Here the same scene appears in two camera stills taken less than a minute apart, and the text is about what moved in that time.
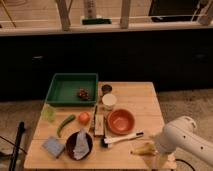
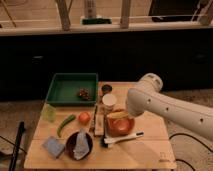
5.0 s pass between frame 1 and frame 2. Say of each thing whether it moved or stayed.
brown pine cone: stayed
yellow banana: moved
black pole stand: stayed
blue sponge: stayed
